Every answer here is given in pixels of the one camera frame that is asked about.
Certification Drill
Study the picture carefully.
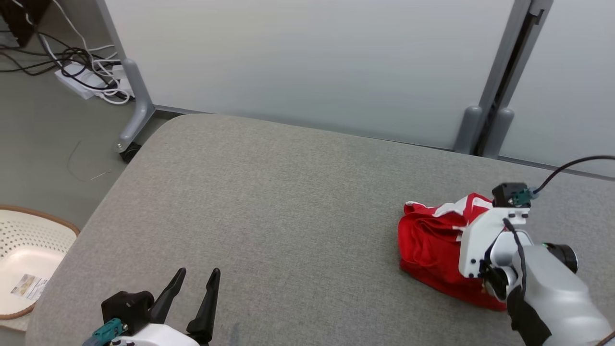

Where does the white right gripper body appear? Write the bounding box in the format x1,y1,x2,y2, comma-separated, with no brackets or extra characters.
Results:
458,207,532,280

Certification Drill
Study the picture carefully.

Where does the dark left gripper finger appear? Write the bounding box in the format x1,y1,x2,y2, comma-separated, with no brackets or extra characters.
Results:
150,268,187,325
186,268,221,345

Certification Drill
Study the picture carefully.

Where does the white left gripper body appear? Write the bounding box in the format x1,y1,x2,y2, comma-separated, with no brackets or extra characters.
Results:
111,323,200,346

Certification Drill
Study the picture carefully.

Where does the red shorts white trim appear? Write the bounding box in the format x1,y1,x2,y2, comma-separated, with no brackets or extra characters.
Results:
397,192,510,312

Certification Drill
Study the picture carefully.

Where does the grey fabric upholstered bench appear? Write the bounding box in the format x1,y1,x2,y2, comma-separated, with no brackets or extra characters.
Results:
24,113,615,346

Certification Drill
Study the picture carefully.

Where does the paper label in basket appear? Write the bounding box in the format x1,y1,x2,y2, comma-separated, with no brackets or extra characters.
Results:
11,274,49,301

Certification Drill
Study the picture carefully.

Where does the white perforated laundry basket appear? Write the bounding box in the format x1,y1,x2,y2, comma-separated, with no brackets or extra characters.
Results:
0,205,81,321

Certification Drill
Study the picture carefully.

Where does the black caster wheel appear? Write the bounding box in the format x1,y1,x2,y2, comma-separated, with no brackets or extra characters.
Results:
119,142,143,163

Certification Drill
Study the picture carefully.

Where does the grey partition end leg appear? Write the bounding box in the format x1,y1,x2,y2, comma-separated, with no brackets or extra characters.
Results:
96,0,184,154

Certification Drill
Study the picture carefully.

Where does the white power strip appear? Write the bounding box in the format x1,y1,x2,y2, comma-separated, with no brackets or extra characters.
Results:
54,62,135,100

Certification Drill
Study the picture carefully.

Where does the black box on floor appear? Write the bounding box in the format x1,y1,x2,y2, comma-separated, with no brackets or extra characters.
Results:
0,0,52,48

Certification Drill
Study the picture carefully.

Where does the teal left camera connector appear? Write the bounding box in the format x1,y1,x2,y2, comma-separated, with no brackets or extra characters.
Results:
82,317,128,346

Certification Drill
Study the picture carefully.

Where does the teal camera connector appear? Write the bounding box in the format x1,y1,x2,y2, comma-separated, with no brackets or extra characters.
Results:
82,317,128,346
512,188,540,207

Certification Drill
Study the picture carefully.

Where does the teal right camera connector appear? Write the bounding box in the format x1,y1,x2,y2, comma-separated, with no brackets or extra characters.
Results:
512,188,540,207

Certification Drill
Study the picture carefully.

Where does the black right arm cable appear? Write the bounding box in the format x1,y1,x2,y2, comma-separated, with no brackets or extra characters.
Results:
502,155,615,295

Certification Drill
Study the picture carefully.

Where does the white floor cable bundle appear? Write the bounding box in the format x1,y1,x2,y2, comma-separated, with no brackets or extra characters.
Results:
10,0,134,106

